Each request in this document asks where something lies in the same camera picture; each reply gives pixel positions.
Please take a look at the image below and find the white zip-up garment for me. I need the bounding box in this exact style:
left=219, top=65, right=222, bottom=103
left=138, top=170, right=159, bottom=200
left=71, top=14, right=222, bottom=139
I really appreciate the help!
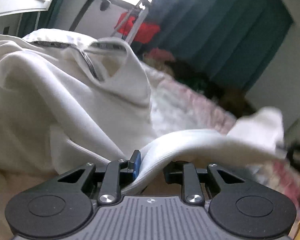
left=0, top=31, right=283, bottom=203

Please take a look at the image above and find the pile of dark clothes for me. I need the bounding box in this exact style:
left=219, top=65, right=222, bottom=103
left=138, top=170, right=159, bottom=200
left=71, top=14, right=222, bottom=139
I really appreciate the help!
left=142, top=48, right=256, bottom=118

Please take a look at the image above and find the pink white bed quilt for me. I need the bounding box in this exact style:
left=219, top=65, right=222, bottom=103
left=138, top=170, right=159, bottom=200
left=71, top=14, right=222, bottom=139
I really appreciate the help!
left=142, top=61, right=300, bottom=224

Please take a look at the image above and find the dark teal curtain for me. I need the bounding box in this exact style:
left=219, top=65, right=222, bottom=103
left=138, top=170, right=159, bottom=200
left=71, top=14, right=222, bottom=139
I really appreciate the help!
left=132, top=0, right=293, bottom=91

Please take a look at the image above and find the red bag on stand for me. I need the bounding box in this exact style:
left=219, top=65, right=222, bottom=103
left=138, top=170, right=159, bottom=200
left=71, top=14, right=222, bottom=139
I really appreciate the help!
left=111, top=12, right=160, bottom=44

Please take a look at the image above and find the white metal stand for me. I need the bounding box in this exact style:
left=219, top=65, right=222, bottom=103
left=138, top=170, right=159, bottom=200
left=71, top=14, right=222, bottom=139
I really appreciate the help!
left=88, top=0, right=157, bottom=46

